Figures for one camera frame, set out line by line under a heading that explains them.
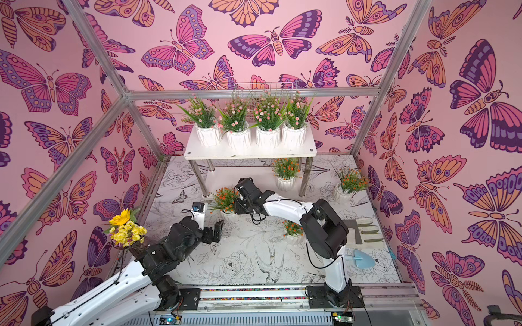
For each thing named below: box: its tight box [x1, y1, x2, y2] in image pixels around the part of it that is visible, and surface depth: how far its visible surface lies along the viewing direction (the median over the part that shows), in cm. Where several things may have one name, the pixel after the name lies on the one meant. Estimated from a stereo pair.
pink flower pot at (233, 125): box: [218, 97, 252, 149], surface depth 70 cm
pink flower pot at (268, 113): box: [248, 95, 287, 149], surface depth 69 cm
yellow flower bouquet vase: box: [103, 207, 148, 250], surface depth 68 cm
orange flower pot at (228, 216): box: [220, 209, 238, 223], surface depth 91 cm
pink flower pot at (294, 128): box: [282, 91, 314, 149], surface depth 74 cm
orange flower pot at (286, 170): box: [271, 157, 302, 192], surface depth 92 cm
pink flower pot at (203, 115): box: [176, 93, 223, 147], surface depth 74 cm
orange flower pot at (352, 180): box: [333, 167, 370, 205], surface depth 93 cm
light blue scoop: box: [343, 249, 376, 270], surface depth 83 cm
